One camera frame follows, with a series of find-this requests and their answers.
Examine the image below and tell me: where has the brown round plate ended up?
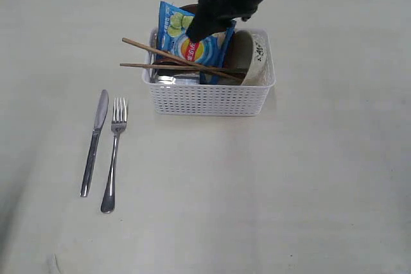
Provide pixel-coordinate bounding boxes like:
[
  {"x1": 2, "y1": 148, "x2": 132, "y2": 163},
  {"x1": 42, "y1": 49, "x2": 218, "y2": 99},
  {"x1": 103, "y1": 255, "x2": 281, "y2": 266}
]
[{"x1": 150, "y1": 3, "x2": 238, "y2": 69}]

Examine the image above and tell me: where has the silver fork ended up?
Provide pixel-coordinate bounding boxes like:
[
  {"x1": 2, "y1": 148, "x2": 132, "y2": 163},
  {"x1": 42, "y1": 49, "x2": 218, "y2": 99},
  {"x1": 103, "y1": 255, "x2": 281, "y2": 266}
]
[{"x1": 100, "y1": 98, "x2": 128, "y2": 214}]

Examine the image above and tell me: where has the blue Lays chips bag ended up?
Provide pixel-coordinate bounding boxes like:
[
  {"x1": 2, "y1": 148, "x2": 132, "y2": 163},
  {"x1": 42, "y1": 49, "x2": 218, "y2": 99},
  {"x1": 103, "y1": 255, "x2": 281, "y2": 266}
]
[{"x1": 157, "y1": 0, "x2": 237, "y2": 84}]

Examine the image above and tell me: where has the white perforated plastic basket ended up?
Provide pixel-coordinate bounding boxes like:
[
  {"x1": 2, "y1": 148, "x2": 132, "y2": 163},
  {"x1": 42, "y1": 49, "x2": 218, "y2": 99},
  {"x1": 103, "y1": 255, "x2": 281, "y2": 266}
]
[{"x1": 142, "y1": 29, "x2": 276, "y2": 117}]

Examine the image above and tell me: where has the steel cup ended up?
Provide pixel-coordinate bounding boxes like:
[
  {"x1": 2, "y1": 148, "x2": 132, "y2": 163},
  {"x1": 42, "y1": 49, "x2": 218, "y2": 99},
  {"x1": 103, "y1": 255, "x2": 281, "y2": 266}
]
[{"x1": 153, "y1": 73, "x2": 200, "y2": 85}]

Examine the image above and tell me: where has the silver table knife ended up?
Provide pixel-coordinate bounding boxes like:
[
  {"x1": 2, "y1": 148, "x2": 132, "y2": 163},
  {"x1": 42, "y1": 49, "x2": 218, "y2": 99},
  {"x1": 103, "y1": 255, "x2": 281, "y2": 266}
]
[{"x1": 80, "y1": 89, "x2": 109, "y2": 198}]

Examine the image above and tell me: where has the white ceramic bowl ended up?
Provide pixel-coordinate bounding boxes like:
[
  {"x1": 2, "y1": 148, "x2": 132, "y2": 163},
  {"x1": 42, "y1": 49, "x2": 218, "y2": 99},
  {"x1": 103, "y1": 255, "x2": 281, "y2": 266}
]
[{"x1": 204, "y1": 30, "x2": 272, "y2": 86}]

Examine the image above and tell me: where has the wooden chopstick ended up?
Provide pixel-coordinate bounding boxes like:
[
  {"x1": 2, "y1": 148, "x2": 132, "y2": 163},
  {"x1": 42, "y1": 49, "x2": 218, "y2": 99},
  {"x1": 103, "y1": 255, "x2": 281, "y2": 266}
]
[
  {"x1": 120, "y1": 64, "x2": 248, "y2": 74},
  {"x1": 122, "y1": 37, "x2": 243, "y2": 82}
]

